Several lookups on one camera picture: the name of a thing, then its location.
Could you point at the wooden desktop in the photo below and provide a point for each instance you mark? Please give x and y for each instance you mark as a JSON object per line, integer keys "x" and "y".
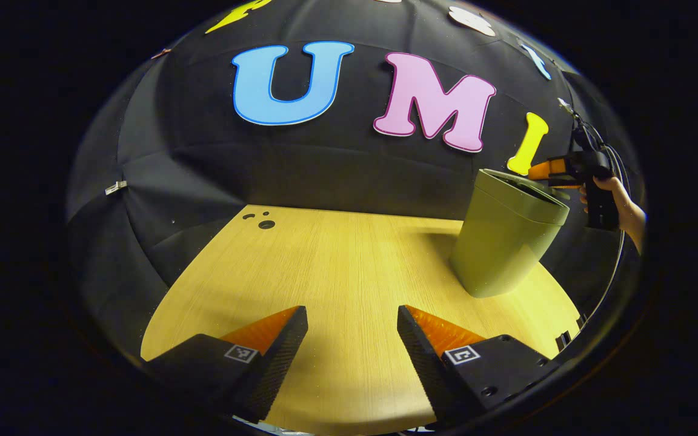
{"x": 349, "y": 272}

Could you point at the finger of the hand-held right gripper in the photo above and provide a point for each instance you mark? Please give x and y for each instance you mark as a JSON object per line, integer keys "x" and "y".
{"x": 560, "y": 184}
{"x": 546, "y": 169}

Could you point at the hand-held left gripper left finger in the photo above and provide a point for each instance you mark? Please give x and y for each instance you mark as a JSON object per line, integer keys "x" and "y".
{"x": 276, "y": 369}

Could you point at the green desktop garbage bin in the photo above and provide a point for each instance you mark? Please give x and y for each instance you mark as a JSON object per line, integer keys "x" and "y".
{"x": 500, "y": 242}

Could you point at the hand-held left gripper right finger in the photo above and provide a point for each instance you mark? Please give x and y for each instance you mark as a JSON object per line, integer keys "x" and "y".
{"x": 425, "y": 369}

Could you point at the silver cloth clip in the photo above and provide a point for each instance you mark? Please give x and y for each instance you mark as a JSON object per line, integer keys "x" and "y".
{"x": 116, "y": 187}

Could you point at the copper cloth clip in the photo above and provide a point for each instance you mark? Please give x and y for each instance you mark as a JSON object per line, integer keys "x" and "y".
{"x": 161, "y": 53}

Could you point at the black backdrop cloth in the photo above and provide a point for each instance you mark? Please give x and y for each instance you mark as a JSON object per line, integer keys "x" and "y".
{"x": 203, "y": 157}

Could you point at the black desk edge bracket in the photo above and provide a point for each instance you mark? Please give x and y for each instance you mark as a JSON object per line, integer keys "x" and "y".
{"x": 563, "y": 340}

